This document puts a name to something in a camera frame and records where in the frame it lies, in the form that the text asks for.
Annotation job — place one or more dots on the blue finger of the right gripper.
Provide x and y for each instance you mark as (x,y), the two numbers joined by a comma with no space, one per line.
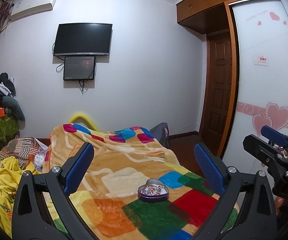
(274,136)

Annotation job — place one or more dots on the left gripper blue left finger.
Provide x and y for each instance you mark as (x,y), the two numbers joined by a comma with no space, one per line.
(75,167)

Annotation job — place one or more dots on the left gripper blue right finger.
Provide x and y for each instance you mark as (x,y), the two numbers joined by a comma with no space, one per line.
(212,168)

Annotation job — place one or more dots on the purple heart-shaped jewelry tin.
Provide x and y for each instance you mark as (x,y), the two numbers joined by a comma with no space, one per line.
(154,199)

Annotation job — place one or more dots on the jewelry pile in tin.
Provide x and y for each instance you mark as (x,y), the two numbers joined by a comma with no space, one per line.
(153,190)

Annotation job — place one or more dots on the white wardrobe sliding door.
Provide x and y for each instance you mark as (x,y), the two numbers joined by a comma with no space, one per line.
(262,37)

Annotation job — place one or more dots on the striped patterned bedsheet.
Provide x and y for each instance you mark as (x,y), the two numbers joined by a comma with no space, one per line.
(25,150)

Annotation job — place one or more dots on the colourful patchwork fleece blanket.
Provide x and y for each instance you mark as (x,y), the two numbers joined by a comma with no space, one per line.
(124,160)

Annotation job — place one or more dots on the dark grey bag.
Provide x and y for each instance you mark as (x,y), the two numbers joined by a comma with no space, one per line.
(161,134)

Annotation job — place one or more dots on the brown wooden door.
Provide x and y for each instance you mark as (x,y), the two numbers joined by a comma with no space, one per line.
(217,91)

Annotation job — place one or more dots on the yellow cloth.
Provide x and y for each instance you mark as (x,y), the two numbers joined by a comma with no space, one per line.
(10,176)

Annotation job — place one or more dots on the green patterned box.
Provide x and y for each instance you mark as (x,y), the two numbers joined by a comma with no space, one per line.
(8,127)

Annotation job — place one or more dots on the pile of dark clothes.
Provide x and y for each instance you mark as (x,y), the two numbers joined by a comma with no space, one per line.
(8,100)

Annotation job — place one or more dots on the wooden upper cabinet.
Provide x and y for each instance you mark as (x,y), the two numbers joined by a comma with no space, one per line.
(203,16)

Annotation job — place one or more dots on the white air conditioner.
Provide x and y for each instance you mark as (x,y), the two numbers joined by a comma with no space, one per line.
(27,8)

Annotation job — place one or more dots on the yellow curved bed rail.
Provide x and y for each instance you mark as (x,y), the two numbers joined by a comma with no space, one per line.
(85,119)

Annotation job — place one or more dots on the small black wall monitor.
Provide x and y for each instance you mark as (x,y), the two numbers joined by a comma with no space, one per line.
(79,68)

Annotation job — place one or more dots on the black wall television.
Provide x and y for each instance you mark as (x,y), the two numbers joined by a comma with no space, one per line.
(83,39)

